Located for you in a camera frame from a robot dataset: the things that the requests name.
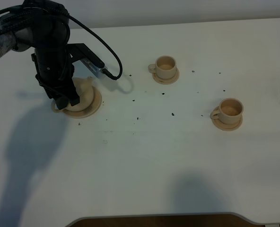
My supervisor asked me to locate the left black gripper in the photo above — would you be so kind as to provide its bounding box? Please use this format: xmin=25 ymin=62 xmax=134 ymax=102
xmin=32 ymin=46 xmax=79 ymax=110

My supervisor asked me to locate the beige ceramic teapot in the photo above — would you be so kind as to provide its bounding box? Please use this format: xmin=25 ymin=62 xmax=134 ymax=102
xmin=51 ymin=77 xmax=94 ymax=113

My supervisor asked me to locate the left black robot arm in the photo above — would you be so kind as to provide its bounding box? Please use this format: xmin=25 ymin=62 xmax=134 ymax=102
xmin=0 ymin=0 xmax=80 ymax=110

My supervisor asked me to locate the beige teapot saucer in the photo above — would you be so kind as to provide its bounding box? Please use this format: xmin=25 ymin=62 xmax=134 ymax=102
xmin=63 ymin=86 xmax=102 ymax=119

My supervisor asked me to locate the far beige cup saucer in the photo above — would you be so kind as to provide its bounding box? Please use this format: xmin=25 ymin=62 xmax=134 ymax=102
xmin=152 ymin=69 xmax=179 ymax=85

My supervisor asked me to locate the beige cup saucer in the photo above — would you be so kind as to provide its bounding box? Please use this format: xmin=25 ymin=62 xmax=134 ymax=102
xmin=210 ymin=106 xmax=243 ymax=131
xmin=152 ymin=69 xmax=179 ymax=85

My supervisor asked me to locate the far beige teacup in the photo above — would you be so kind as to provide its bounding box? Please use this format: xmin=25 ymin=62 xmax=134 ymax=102
xmin=148 ymin=56 xmax=177 ymax=79

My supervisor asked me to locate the beige teacup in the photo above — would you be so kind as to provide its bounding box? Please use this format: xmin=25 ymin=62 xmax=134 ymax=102
xmin=210 ymin=98 xmax=244 ymax=125
xmin=148 ymin=56 xmax=177 ymax=79

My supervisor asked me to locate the near beige cup saucer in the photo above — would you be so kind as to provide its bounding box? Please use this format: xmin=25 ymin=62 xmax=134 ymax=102
xmin=210 ymin=106 xmax=243 ymax=131

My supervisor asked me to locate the near beige teacup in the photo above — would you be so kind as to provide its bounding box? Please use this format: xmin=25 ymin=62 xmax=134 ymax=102
xmin=210 ymin=98 xmax=244 ymax=125

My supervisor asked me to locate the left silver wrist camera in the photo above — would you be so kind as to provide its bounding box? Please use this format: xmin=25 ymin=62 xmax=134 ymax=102
xmin=81 ymin=58 xmax=105 ymax=78

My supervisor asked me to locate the left black braided cable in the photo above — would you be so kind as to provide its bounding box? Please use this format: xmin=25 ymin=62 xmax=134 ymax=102
xmin=0 ymin=6 xmax=123 ymax=80

